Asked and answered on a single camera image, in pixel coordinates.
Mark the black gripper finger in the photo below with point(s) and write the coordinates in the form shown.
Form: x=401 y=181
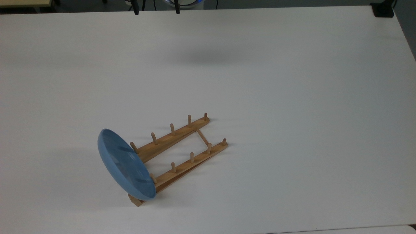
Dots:
x=177 y=7
x=136 y=9

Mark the blue round plate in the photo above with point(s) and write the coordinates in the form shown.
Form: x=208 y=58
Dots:
x=122 y=162

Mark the wooden peg plate rack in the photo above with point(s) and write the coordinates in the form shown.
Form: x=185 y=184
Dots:
x=169 y=140

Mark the yellow wooden furniture edge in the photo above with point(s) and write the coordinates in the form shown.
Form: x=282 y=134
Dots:
x=22 y=3

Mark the black table clamp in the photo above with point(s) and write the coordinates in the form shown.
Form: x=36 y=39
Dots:
x=383 y=9

